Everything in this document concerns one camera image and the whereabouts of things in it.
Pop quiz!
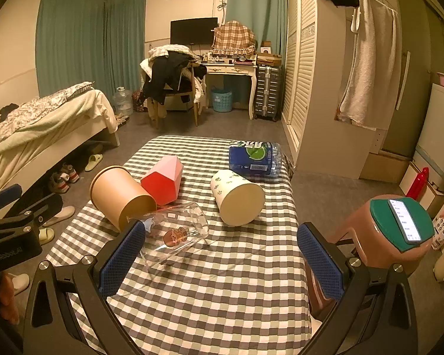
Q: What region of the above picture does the brown paper cup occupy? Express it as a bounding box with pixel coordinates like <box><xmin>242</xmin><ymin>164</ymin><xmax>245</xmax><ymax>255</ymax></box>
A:
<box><xmin>90</xmin><ymin>165</ymin><xmax>157</xmax><ymax>231</ymax></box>

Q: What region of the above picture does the clear plastic cup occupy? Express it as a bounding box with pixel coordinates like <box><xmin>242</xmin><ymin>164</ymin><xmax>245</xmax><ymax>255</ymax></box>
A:
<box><xmin>126</xmin><ymin>202</ymin><xmax>209</xmax><ymax>271</ymax></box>

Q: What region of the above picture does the red pink faceted cup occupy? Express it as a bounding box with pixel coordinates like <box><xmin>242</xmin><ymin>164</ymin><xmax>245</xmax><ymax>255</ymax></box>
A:
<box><xmin>140</xmin><ymin>156</ymin><xmax>184</xmax><ymax>206</ymax></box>

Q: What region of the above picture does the white patterned paper cup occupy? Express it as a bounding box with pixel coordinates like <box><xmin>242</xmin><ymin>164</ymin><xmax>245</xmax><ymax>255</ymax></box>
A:
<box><xmin>211</xmin><ymin>169</ymin><xmax>265</xmax><ymax>227</ymax></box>

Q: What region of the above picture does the brown plastic stool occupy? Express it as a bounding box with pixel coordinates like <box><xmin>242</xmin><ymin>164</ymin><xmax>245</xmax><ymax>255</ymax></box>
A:
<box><xmin>305</xmin><ymin>194</ymin><xmax>436</xmax><ymax>322</ymax></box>

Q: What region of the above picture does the white slipper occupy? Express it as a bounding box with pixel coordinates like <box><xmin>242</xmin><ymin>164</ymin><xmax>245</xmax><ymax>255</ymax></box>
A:
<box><xmin>43</xmin><ymin>206</ymin><xmax>75</xmax><ymax>227</ymax></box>

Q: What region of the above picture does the red white sneaker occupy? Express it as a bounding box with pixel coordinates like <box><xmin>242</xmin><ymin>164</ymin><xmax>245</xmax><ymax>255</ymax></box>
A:
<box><xmin>48</xmin><ymin>172</ymin><xmax>70</xmax><ymax>194</ymax></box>

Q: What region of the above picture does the smartphone with lit screen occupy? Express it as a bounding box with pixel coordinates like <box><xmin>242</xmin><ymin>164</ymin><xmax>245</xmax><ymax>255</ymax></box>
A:
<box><xmin>387</xmin><ymin>200</ymin><xmax>422</xmax><ymax>244</ymax></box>

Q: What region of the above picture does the green stool cushion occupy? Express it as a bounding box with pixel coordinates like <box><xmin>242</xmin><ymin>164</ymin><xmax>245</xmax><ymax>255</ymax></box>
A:
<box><xmin>370</xmin><ymin>197</ymin><xmax>434</xmax><ymax>252</ymax></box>

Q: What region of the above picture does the bed with floral duvet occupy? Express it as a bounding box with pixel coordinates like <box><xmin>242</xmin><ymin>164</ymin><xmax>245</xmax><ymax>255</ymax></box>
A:
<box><xmin>0</xmin><ymin>82</ymin><xmax>118</xmax><ymax>190</ymax></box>

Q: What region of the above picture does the green slipper under bed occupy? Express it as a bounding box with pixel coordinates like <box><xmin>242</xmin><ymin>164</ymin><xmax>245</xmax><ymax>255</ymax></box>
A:
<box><xmin>85</xmin><ymin>154</ymin><xmax>103</xmax><ymax>172</ymax></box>

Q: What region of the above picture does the red thermos bottle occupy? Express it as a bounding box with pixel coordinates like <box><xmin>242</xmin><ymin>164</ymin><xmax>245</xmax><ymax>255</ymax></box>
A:
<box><xmin>406</xmin><ymin>167</ymin><xmax>429</xmax><ymax>200</ymax></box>

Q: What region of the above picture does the cardboard box on floor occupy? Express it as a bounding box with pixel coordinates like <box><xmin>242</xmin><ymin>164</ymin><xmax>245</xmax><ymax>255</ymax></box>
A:
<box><xmin>359</xmin><ymin>150</ymin><xmax>411</xmax><ymax>184</ymax></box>

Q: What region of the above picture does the checkered green white tablecloth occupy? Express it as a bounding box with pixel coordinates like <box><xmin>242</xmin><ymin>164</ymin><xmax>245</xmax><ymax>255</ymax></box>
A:
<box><xmin>45</xmin><ymin>135</ymin><xmax>314</xmax><ymax>355</ymax></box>

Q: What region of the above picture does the white small fridge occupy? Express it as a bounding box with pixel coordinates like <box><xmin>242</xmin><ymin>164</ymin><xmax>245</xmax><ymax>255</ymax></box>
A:
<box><xmin>412</xmin><ymin>83</ymin><xmax>444</xmax><ymax>192</ymax></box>

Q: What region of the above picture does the large water jug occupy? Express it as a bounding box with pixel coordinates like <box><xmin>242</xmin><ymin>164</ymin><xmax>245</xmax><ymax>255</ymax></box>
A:
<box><xmin>113</xmin><ymin>87</ymin><xmax>133</xmax><ymax>116</ymax></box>

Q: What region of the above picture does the blue water bottle pack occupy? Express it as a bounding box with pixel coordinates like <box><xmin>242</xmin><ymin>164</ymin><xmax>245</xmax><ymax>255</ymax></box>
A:
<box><xmin>229</xmin><ymin>141</ymin><xmax>283</xmax><ymax>178</ymax></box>

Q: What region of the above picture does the teal curtain left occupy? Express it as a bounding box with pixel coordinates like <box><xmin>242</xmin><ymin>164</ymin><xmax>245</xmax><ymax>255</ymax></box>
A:
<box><xmin>35</xmin><ymin>0</ymin><xmax>146</xmax><ymax>97</ymax></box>

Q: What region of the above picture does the teal curtain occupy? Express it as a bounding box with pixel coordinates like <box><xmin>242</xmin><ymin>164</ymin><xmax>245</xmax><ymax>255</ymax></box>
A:
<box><xmin>35</xmin><ymin>0</ymin><xmax>146</xmax><ymax>97</ymax></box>
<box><xmin>226</xmin><ymin>0</ymin><xmax>288</xmax><ymax>56</ymax></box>

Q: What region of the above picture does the hanging white towel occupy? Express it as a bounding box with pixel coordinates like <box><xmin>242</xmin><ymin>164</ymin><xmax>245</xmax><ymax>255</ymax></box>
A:
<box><xmin>338</xmin><ymin>0</ymin><xmax>402</xmax><ymax>130</ymax></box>

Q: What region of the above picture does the wooden chair with clothes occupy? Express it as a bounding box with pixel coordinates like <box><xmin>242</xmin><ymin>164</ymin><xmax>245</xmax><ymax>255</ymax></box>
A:
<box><xmin>140</xmin><ymin>44</ymin><xmax>207</xmax><ymax>123</ymax></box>

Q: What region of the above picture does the dark grey suitcase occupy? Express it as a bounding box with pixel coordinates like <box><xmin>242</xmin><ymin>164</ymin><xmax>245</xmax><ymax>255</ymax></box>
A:
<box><xmin>253</xmin><ymin>65</ymin><xmax>282</xmax><ymax>121</ymax></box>

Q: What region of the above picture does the blue laundry basket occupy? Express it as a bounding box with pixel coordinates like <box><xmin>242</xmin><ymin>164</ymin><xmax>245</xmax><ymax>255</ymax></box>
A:
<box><xmin>211</xmin><ymin>88</ymin><xmax>232</xmax><ymax>113</ymax></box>

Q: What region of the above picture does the black monitor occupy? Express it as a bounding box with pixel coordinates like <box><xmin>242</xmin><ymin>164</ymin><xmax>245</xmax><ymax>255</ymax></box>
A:
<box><xmin>170</xmin><ymin>17</ymin><xmax>218</xmax><ymax>46</ymax></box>

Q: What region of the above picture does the white desk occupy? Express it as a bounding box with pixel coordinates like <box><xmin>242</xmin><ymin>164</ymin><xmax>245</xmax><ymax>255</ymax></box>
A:
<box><xmin>202</xmin><ymin>57</ymin><xmax>258</xmax><ymax>120</ymax></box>

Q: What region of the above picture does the white louvered wardrobe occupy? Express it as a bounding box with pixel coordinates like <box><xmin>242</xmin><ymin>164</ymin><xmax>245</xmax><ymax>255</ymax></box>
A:
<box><xmin>281</xmin><ymin>0</ymin><xmax>374</xmax><ymax>179</ymax></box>

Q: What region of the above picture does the plaid blanket pile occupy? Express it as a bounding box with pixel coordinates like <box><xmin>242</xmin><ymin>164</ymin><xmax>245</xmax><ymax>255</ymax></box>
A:
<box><xmin>212</xmin><ymin>20</ymin><xmax>256</xmax><ymax>56</ymax></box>

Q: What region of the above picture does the teal curtain right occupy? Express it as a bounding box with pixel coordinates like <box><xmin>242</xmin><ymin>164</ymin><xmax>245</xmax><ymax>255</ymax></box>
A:
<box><xmin>226</xmin><ymin>0</ymin><xmax>288</xmax><ymax>56</ymax></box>

